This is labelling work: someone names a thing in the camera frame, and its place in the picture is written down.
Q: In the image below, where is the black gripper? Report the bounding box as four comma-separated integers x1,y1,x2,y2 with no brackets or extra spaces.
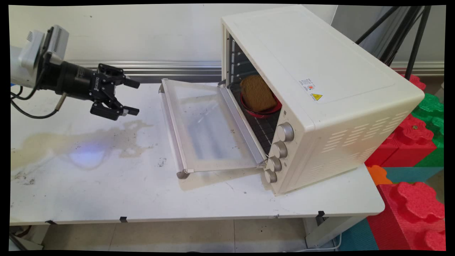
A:
43,60,140,121

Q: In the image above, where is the glass oven door with handle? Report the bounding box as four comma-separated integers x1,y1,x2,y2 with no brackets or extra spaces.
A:
158,78,268,179

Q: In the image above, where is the brown bread slice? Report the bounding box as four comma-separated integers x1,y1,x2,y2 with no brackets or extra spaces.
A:
240,74,278,113

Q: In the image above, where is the red plate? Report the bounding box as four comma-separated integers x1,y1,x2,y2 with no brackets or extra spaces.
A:
240,92,282,119

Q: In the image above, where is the cream toaster oven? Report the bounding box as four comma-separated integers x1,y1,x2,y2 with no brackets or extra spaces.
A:
221,4,425,196

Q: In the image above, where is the white table leg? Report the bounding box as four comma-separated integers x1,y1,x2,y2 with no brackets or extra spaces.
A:
304,213,370,248

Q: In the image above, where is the orange foam piece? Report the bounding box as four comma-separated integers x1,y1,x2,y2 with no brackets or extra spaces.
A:
367,165,393,186

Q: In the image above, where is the teal foam floor mat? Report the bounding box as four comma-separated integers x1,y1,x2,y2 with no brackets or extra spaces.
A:
338,218,379,251

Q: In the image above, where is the medium red foam block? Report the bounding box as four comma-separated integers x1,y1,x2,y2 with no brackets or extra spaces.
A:
364,114,437,167

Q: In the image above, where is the small red foam block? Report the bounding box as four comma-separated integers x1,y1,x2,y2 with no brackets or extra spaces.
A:
400,73,426,91

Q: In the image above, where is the black tripod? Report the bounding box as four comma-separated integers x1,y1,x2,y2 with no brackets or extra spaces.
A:
355,5,431,80

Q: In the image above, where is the teal foam block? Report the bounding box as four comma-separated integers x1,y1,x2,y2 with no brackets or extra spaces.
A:
382,166,444,183

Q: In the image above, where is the green foam block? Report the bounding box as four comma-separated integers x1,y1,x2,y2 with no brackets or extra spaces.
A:
412,93,445,167

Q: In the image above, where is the large red foam block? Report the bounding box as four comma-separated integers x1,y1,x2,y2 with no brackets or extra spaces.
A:
366,181,446,251

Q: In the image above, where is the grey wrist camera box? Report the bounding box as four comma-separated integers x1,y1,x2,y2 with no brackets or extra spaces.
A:
44,25,70,64

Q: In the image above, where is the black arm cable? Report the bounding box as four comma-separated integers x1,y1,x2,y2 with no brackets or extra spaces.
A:
10,68,68,119

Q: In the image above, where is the wire oven rack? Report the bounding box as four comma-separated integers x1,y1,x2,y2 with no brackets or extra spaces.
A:
230,84,281,155

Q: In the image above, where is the white floor cable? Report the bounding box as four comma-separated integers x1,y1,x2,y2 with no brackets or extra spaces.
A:
284,233,342,252

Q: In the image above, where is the aluminium wall rail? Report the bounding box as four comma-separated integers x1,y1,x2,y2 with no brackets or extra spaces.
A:
68,60,445,77

